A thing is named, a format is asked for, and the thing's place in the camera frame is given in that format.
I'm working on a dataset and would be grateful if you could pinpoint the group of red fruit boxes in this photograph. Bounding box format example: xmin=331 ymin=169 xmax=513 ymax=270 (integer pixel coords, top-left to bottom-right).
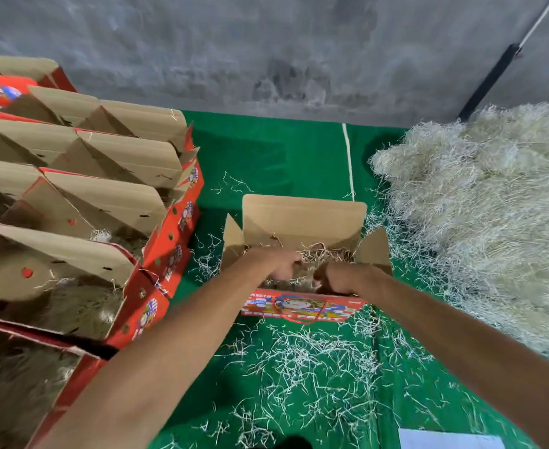
xmin=0 ymin=55 xmax=77 ymax=110

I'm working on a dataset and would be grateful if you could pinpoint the white pole with black grip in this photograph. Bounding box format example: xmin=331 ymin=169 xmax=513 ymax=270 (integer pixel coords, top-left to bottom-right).
xmin=456 ymin=0 xmax=549 ymax=123

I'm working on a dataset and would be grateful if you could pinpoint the person's right forearm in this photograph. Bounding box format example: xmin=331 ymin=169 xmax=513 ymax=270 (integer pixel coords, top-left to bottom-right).
xmin=368 ymin=273 xmax=549 ymax=449

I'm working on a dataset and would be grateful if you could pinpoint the person's left hand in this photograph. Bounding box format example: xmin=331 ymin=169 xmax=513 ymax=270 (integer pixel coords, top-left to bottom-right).
xmin=245 ymin=244 xmax=304 ymax=285

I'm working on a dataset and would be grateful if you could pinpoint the person's left forearm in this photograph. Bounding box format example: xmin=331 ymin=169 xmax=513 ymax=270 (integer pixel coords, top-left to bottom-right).
xmin=36 ymin=252 xmax=274 ymax=449

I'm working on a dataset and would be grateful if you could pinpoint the white printed paper sheet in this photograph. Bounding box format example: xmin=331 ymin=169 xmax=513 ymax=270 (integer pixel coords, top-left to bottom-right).
xmin=398 ymin=427 xmax=507 ymax=449

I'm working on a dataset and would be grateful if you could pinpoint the person's right hand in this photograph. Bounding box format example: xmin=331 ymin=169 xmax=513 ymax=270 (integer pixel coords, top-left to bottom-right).
xmin=312 ymin=261 xmax=390 ymax=301

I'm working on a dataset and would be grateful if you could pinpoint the pile of shredded paper filler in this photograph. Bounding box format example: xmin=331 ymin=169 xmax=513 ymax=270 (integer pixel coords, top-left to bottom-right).
xmin=368 ymin=102 xmax=549 ymax=359

